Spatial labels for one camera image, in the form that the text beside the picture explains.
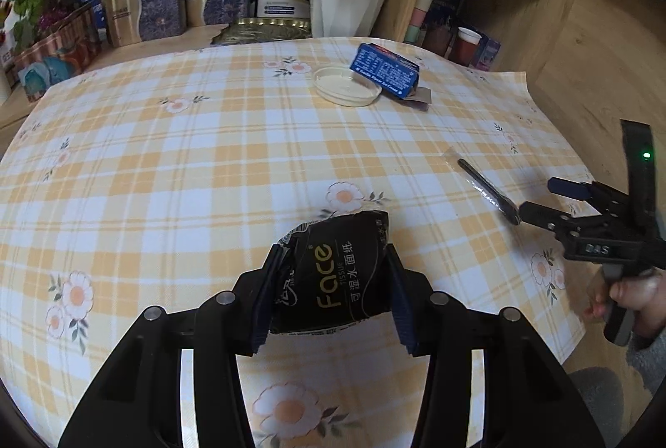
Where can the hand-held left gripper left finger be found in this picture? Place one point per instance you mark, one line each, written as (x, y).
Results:
(263, 302)

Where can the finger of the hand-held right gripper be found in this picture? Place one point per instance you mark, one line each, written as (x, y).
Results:
(543, 216)
(570, 189)

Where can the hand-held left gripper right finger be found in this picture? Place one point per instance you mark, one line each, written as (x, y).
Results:
(403, 318)

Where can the black utensil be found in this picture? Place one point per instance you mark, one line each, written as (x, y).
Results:
(489, 190)

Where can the silver foil wrapper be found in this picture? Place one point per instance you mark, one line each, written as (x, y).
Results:
(333, 271)

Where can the person's right hand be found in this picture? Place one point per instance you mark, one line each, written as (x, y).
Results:
(632, 294)

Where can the small blue carton box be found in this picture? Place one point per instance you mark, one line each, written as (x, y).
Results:
(490, 53)

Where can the yellow plaid floral tablecloth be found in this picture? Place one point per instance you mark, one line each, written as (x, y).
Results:
(182, 167)

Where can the small dark foil wrapper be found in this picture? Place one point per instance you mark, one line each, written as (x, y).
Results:
(419, 100)

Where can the red paper cup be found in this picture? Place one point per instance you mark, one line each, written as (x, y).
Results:
(467, 47)

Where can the brown cup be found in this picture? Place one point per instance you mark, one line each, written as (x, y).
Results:
(439, 43)

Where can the blue milk carton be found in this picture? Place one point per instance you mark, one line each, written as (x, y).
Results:
(385, 70)

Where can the dark blue picture box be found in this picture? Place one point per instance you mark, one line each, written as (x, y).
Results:
(447, 5)

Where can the white plastic lid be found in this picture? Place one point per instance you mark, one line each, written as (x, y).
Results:
(344, 86)

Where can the stack of pastel cups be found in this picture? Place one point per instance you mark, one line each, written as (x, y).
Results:
(422, 5)

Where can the gold metal tray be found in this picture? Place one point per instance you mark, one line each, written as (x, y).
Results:
(265, 30)

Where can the scalloped flower basket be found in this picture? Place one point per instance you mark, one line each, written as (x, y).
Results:
(57, 57)

